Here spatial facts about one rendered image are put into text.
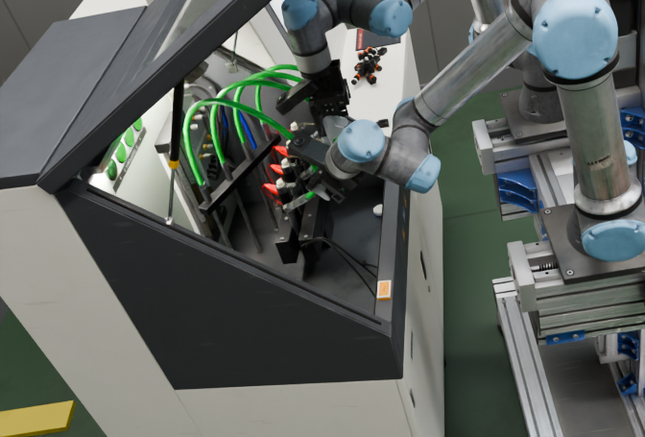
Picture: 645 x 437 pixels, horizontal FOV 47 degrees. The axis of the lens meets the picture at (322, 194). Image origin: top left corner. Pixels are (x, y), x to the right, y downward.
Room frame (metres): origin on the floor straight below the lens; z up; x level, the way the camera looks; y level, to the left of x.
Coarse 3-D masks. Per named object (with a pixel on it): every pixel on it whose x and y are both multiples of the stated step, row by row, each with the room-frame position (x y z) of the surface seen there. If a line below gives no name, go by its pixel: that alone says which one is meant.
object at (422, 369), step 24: (408, 264) 1.42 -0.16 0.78; (408, 288) 1.35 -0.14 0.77; (408, 312) 1.28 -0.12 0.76; (432, 312) 1.61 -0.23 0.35; (408, 336) 1.21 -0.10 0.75; (432, 336) 1.52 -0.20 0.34; (408, 360) 1.15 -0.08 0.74; (432, 360) 1.43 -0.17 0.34; (408, 384) 1.09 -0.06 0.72; (432, 384) 1.35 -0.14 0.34; (432, 408) 1.27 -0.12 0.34; (432, 432) 1.20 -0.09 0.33
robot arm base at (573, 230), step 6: (570, 216) 1.11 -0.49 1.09; (576, 216) 1.08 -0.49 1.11; (570, 222) 1.09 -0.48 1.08; (576, 222) 1.07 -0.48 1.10; (570, 228) 1.09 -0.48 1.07; (576, 228) 1.07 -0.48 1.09; (570, 234) 1.08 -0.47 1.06; (576, 234) 1.06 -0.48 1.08; (570, 240) 1.08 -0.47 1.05; (576, 240) 1.06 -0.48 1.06; (576, 246) 1.06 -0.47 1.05; (582, 246) 1.04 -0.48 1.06; (582, 252) 1.04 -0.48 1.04
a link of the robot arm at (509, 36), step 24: (528, 0) 1.08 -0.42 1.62; (504, 24) 1.11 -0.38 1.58; (528, 24) 1.07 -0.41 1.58; (480, 48) 1.12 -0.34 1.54; (504, 48) 1.09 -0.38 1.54; (456, 72) 1.14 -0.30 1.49; (480, 72) 1.11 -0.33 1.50; (432, 96) 1.15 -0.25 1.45; (456, 96) 1.13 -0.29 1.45; (408, 120) 1.17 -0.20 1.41; (432, 120) 1.15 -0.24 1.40
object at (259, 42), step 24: (264, 24) 1.89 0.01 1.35; (240, 48) 1.84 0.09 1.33; (264, 48) 1.82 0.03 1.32; (288, 48) 1.94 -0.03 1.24; (336, 48) 2.26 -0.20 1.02; (408, 48) 2.27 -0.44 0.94; (288, 72) 1.85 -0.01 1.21; (408, 72) 2.15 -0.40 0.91; (408, 96) 2.04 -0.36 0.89; (432, 192) 2.15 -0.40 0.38; (432, 216) 2.03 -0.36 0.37; (432, 240) 1.91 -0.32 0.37; (432, 264) 1.80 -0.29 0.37
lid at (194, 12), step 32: (160, 0) 1.78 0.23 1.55; (192, 0) 1.50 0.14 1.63; (224, 0) 1.12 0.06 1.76; (256, 0) 1.06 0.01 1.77; (160, 32) 1.52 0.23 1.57; (192, 32) 1.13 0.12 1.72; (224, 32) 1.08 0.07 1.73; (128, 64) 1.41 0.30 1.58; (160, 64) 1.13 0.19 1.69; (192, 64) 1.10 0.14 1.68; (96, 96) 1.43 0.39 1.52; (128, 96) 1.14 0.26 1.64; (160, 96) 1.12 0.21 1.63; (96, 128) 1.17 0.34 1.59; (128, 128) 1.15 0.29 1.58; (64, 160) 1.19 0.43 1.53
